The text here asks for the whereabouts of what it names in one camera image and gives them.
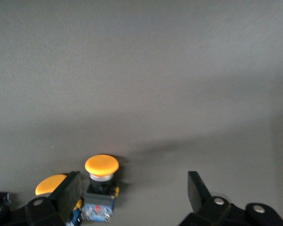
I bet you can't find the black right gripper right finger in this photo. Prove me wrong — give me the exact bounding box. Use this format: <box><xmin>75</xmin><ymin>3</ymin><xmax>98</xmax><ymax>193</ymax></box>
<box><xmin>176</xmin><ymin>171</ymin><xmax>283</xmax><ymax>226</ymax></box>

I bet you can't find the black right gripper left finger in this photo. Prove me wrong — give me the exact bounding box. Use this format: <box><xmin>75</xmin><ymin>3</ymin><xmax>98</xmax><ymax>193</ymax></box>
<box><xmin>0</xmin><ymin>171</ymin><xmax>82</xmax><ymax>226</ymax></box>

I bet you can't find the yellow mushroom push button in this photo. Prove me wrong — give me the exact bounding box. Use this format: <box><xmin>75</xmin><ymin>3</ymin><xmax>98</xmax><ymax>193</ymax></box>
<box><xmin>81</xmin><ymin>154</ymin><xmax>120</xmax><ymax>223</ymax></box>
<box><xmin>35</xmin><ymin>173</ymin><xmax>83</xmax><ymax>226</ymax></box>

